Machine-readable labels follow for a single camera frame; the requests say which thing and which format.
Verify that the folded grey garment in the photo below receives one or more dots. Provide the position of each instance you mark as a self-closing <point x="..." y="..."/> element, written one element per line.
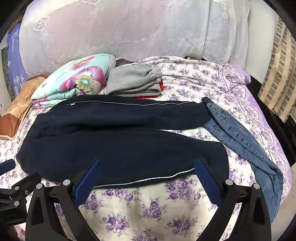
<point x="131" y="78"/>

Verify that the brown orange pillow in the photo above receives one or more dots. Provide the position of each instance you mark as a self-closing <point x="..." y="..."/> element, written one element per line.
<point x="20" y="104"/>

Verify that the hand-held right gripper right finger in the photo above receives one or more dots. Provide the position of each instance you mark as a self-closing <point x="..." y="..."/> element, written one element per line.
<point x="205" y="180"/>

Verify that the dark purple garment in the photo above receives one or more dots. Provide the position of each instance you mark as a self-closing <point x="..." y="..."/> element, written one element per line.
<point x="123" y="62"/>

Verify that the purple floral bedsheet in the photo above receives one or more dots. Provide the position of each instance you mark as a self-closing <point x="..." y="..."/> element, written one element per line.
<point x="150" y="208"/>

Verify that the folded red garment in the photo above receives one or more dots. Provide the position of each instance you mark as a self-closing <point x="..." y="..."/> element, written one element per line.
<point x="159" y="89"/>

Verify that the blue denim jeans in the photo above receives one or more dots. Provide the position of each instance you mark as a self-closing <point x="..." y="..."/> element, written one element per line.
<point x="240" y="139"/>

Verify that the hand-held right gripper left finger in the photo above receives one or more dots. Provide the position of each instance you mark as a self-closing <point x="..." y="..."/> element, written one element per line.
<point x="89" y="178"/>

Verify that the blue printed cloth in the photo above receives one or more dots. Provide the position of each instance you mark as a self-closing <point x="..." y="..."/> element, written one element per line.
<point x="16" y="60"/>

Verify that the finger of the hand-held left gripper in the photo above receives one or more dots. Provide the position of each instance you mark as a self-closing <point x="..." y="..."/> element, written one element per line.
<point x="8" y="166"/>
<point x="23" y="185"/>

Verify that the folded floral blanket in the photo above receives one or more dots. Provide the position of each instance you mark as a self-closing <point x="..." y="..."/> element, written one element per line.
<point x="76" y="78"/>

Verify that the navy blue pants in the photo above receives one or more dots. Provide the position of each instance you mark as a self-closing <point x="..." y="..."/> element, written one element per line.
<point x="115" y="139"/>

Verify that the white lace cloth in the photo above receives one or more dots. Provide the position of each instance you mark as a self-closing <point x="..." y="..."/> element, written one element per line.
<point x="104" y="30"/>

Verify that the white embroidered pillow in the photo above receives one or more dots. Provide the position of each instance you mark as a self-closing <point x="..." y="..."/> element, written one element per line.
<point x="224" y="30"/>

